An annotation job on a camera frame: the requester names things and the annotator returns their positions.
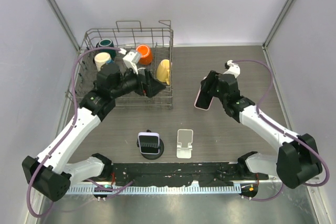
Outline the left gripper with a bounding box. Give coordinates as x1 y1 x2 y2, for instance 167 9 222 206
111 63 165 99

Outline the phone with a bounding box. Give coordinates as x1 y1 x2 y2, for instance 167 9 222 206
194 84 213 111
138 132 160 155

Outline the black round-base phone stand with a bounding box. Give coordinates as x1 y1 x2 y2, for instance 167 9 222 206
137 130 164 161

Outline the white folding phone stand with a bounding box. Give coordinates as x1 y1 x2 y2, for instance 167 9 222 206
176 129 194 159

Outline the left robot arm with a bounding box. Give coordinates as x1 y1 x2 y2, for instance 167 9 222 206
22 63 166 202

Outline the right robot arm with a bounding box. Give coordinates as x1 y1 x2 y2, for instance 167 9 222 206
195 70 323 189

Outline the yellow mug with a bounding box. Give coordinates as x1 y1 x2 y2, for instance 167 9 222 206
156 59 171 85

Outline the orange mug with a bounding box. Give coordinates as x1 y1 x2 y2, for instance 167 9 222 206
136 44 153 66

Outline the blue dotted plate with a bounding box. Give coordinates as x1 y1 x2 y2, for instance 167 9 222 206
106 59 114 64

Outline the cream ribbed mug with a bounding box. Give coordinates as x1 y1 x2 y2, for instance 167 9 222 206
94 52 111 71

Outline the dark green mug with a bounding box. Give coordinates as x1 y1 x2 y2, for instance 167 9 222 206
96 39 117 60

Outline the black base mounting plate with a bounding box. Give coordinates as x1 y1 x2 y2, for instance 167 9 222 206
113 162 269 187

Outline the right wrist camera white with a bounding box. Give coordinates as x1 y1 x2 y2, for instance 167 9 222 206
224 60 240 78

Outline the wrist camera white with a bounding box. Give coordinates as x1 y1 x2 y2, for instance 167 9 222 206
224 60 240 78
119 48 142 74

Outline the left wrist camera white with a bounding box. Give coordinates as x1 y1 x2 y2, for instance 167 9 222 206
119 48 142 74

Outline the grey wire dish rack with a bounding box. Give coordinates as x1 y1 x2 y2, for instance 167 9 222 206
65 20 174 110

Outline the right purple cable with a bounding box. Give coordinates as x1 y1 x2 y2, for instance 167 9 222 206
230 59 330 201

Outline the purple cable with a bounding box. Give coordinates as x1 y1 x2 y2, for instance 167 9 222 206
230 59 330 201
27 47 136 218

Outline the white slotted cable duct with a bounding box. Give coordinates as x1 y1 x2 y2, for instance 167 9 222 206
66 184 241 197

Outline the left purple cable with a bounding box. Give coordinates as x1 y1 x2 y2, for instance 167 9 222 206
27 47 136 218

